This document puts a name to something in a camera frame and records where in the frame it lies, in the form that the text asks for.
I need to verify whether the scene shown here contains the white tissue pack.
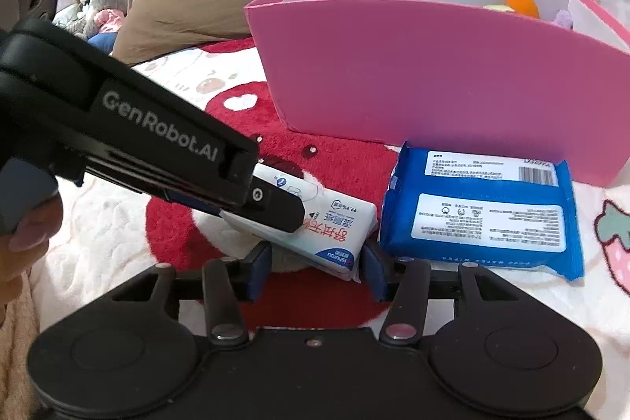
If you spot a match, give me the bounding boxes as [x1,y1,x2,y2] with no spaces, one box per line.
[221,163,377,281]

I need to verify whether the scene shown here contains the blue wet wipes pack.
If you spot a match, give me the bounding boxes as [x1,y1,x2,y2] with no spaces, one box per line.
[379,144,585,281]

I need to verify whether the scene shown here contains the person left hand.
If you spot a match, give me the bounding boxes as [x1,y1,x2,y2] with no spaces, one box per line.
[0,194,63,321]

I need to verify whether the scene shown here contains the grey plush toys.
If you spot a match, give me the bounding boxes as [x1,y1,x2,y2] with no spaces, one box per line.
[54,0,128,54]

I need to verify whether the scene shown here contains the pink cardboard box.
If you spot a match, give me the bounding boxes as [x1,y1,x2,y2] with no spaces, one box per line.
[245,0,629,187]

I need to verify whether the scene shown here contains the orange felt toy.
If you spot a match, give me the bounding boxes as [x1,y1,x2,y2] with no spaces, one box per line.
[506,0,540,19]

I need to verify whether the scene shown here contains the purple plush toy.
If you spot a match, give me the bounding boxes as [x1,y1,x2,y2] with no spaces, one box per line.
[552,9,573,31]

